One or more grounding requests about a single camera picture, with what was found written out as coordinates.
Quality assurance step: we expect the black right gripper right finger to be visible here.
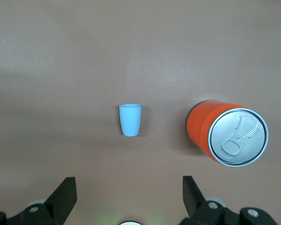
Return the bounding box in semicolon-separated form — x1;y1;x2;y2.
179;175;278;225

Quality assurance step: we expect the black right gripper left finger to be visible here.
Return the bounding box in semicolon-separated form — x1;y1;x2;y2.
0;177;77;225

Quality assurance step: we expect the light blue plastic cup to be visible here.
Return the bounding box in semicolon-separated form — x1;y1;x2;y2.
118;104;142;137

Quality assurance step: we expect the orange can with silver lid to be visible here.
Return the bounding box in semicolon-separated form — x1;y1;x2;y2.
185;100;269;168

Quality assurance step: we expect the brown table cloth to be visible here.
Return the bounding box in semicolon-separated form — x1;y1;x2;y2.
0;0;281;225

